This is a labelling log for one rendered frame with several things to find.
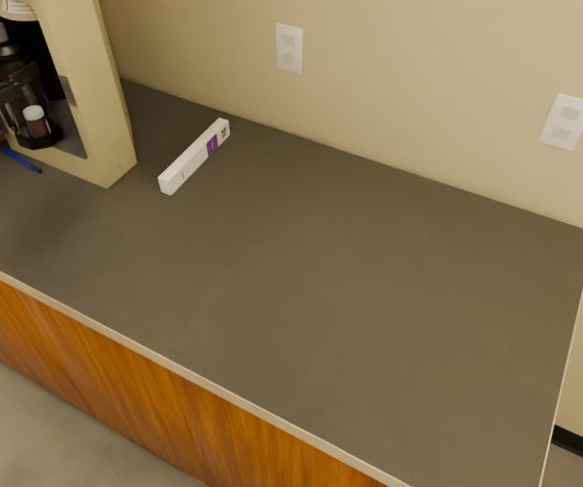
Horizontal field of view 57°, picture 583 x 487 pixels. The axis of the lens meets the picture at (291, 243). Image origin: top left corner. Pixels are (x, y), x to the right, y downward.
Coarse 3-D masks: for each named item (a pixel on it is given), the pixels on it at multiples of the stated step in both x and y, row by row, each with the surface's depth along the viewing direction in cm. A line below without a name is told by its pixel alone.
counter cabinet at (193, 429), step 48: (0, 288) 129; (0, 336) 164; (48, 336) 137; (96, 336) 117; (48, 384) 176; (96, 384) 145; (144, 384) 123; (192, 384) 107; (144, 432) 155; (192, 432) 131; (240, 432) 113; (240, 480) 139; (288, 480) 119; (336, 480) 104
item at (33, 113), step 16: (0, 64) 106; (16, 64) 108; (0, 80) 110; (32, 80) 112; (32, 96) 114; (16, 112) 115; (32, 112) 116; (48, 112) 119; (16, 128) 119; (32, 128) 118; (48, 128) 121
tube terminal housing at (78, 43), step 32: (32, 0) 95; (64, 0) 98; (96, 0) 115; (64, 32) 100; (96, 32) 107; (64, 64) 103; (96, 64) 110; (96, 96) 113; (96, 128) 117; (128, 128) 128; (64, 160) 128; (96, 160) 121; (128, 160) 130
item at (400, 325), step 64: (192, 128) 143; (256, 128) 143; (0, 192) 126; (64, 192) 126; (128, 192) 126; (192, 192) 126; (256, 192) 126; (320, 192) 126; (384, 192) 126; (448, 192) 126; (0, 256) 113; (64, 256) 113; (128, 256) 113; (192, 256) 113; (256, 256) 113; (320, 256) 113; (384, 256) 113; (448, 256) 113; (512, 256) 112; (576, 256) 112; (128, 320) 102; (192, 320) 102; (256, 320) 102; (320, 320) 102; (384, 320) 102; (448, 320) 102; (512, 320) 102; (576, 320) 102; (256, 384) 93; (320, 384) 93; (384, 384) 93; (448, 384) 93; (512, 384) 93; (320, 448) 89; (384, 448) 85; (448, 448) 85; (512, 448) 85
